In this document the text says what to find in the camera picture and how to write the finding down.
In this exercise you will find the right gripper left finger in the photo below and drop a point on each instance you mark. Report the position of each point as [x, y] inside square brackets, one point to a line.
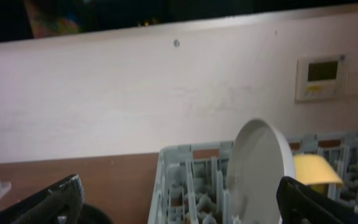
[64, 198]

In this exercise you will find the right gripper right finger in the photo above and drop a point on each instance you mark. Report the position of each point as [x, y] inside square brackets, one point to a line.
[297, 203]

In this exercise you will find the round black serving tray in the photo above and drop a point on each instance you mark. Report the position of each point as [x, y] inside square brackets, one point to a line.
[92, 215]

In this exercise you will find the yellow bowl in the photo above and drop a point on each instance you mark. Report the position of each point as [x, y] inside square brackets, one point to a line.
[316, 172]

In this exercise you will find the grey plate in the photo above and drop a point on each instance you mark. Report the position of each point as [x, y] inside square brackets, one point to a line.
[259, 158]

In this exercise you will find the grey dishwasher rack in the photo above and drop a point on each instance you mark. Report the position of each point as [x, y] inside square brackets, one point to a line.
[190, 183]

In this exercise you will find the wall thermostat panel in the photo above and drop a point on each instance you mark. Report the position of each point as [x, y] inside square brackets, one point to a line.
[319, 77]

